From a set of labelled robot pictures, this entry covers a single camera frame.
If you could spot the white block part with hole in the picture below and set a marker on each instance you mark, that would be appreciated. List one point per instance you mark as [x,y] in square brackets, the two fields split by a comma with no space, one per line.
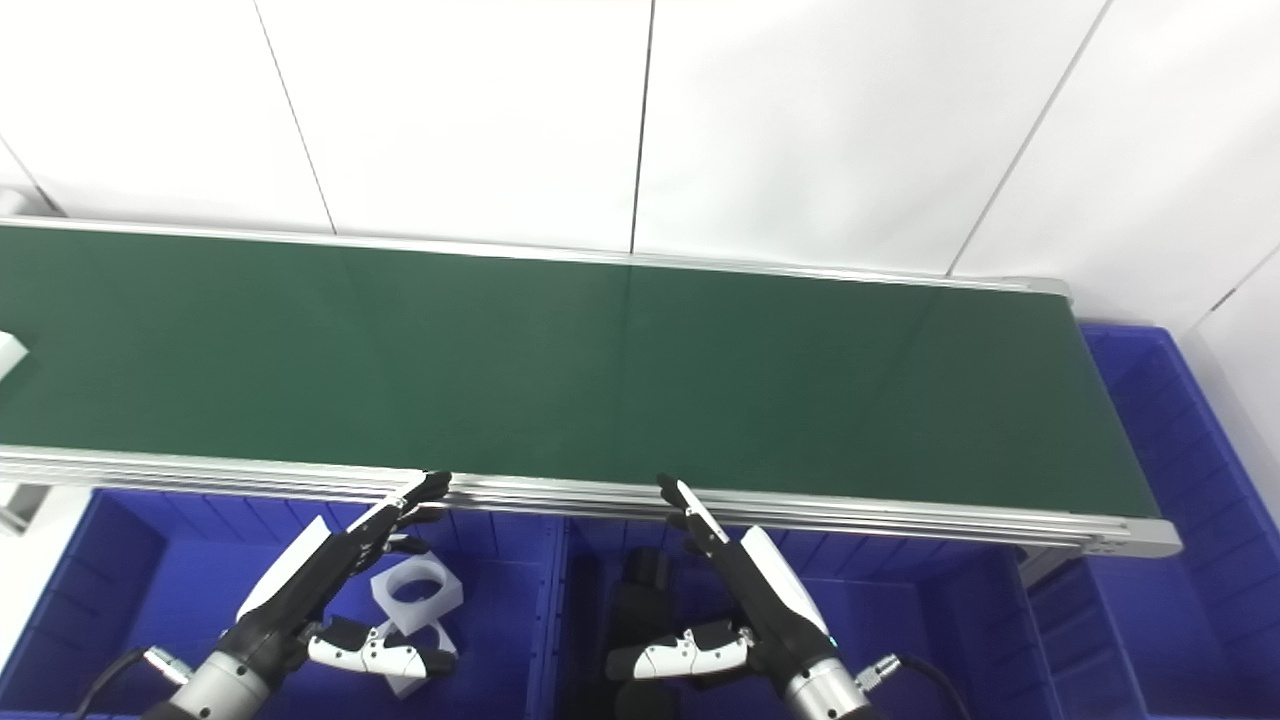
[440,598]
[405,686]
[8,352]

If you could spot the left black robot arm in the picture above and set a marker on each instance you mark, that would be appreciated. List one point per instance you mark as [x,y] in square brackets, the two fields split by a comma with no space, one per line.
[215,690]

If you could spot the black cylinder part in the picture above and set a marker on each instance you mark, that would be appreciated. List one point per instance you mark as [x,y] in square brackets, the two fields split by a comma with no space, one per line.
[640,702]
[645,580]

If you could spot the blue bin with white parts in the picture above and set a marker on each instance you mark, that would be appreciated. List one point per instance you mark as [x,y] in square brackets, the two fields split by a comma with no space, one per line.
[130,600]

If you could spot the green conveyor belt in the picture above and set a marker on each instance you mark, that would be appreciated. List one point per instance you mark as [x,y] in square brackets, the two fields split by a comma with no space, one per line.
[900,520]
[600,380]

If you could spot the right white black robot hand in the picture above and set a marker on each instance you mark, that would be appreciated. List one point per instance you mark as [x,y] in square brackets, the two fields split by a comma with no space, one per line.
[775,610]

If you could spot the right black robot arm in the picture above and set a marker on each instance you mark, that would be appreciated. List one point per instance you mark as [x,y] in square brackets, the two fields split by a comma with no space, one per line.
[830,695]

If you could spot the aluminium conveyor leg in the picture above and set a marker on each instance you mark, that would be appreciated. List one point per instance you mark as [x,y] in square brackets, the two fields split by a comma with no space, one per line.
[1045,565]
[20,505]

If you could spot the empty blue bin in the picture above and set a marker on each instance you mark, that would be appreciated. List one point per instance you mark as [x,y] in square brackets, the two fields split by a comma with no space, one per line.
[1180,500]

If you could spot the blue bin with black parts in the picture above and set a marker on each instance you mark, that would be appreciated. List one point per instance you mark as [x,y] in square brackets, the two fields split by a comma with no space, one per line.
[920,640]

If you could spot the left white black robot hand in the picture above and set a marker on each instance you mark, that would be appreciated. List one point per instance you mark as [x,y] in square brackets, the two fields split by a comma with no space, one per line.
[300,590]

